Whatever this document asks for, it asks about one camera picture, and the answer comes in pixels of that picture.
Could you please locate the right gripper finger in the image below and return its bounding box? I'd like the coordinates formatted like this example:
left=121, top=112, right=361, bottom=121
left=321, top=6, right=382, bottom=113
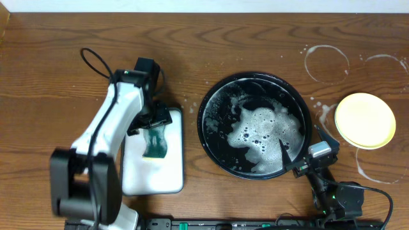
left=314, top=125, right=339, bottom=152
left=279, top=139, right=291, bottom=168

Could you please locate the green yellow sponge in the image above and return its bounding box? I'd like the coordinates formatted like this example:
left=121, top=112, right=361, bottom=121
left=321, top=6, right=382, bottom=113
left=143, top=126, right=167, bottom=159

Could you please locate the yellow plate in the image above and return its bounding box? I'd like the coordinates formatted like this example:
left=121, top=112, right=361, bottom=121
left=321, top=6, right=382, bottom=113
left=334, top=93, right=396, bottom=137

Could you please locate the light green plate top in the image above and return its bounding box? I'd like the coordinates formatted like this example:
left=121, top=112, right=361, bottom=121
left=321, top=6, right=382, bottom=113
left=341, top=134, right=394, bottom=150

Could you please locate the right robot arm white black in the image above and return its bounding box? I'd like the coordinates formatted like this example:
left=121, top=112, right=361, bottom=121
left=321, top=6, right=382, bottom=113
left=279, top=126, right=364, bottom=220

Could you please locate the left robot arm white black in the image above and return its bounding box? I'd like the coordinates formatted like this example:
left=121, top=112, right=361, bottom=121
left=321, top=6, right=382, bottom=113
left=50, top=70, right=171, bottom=229

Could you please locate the round black tray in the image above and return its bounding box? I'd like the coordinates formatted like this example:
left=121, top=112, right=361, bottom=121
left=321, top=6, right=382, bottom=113
left=197, top=72, right=313, bottom=180

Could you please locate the rectangular soapy water tray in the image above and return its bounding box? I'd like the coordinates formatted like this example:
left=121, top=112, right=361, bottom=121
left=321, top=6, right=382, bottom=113
left=121, top=108, right=183, bottom=196

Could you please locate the black base rail bottom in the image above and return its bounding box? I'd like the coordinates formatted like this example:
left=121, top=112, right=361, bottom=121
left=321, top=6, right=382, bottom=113
left=63, top=213, right=384, bottom=230

